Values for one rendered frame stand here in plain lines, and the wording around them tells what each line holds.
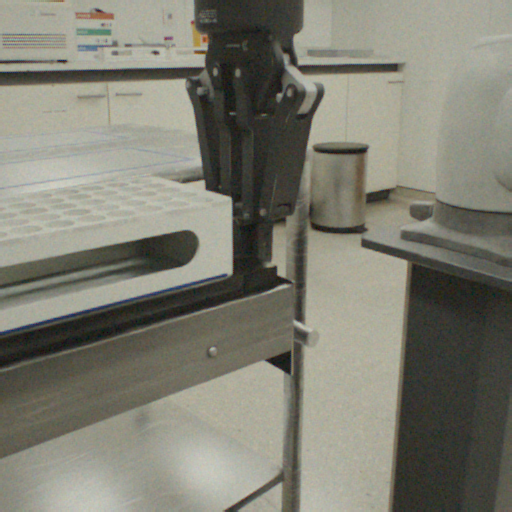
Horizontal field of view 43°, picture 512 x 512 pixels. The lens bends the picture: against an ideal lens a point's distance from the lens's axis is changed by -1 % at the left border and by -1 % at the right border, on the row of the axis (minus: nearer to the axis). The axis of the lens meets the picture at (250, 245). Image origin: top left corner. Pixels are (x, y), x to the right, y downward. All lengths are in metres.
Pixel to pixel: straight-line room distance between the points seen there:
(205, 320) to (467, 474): 0.66
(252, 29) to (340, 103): 3.47
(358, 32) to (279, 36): 4.12
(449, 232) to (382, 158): 3.35
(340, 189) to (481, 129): 2.63
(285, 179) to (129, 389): 0.17
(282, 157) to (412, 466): 0.71
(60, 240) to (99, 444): 0.91
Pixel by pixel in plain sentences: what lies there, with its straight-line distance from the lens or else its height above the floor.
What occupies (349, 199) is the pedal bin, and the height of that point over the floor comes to 0.19.
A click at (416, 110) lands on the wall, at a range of 4.24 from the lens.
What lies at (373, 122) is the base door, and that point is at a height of 0.52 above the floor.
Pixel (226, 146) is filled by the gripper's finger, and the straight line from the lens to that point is 0.48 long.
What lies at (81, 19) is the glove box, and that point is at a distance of 3.38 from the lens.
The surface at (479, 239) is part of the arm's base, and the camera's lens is 0.88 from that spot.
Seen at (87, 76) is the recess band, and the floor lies 0.84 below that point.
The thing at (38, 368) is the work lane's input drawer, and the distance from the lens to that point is 0.35.
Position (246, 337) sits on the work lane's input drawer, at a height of 0.78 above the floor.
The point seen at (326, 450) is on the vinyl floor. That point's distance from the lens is 1.70.
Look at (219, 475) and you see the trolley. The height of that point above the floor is 0.28.
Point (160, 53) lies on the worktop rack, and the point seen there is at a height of 0.93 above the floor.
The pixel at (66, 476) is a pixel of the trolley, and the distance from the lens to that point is 1.17.
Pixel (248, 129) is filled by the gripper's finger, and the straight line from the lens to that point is 0.45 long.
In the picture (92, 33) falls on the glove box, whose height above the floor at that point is 1.03.
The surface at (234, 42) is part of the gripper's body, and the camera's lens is 0.46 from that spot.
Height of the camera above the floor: 0.96
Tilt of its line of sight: 17 degrees down
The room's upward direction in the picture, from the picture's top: straight up
